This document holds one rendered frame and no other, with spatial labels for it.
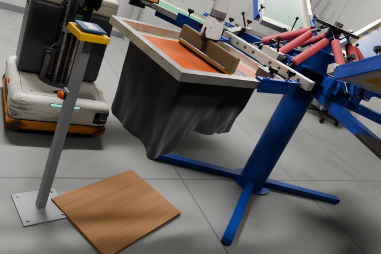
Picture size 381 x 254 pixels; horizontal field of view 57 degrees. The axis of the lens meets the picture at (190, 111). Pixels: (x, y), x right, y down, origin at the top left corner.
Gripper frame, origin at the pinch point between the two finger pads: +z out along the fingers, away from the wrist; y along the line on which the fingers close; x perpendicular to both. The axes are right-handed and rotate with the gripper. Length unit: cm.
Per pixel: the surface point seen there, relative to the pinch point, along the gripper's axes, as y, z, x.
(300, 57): -71, -7, 8
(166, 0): -66, -6, -125
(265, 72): -20.4, 1.5, 22.8
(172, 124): 24.0, 30.8, 18.7
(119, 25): 36.5, 1.3, -20.8
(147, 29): 17.2, 1.9, -26.3
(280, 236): -83, 105, 43
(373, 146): -40, 12, 76
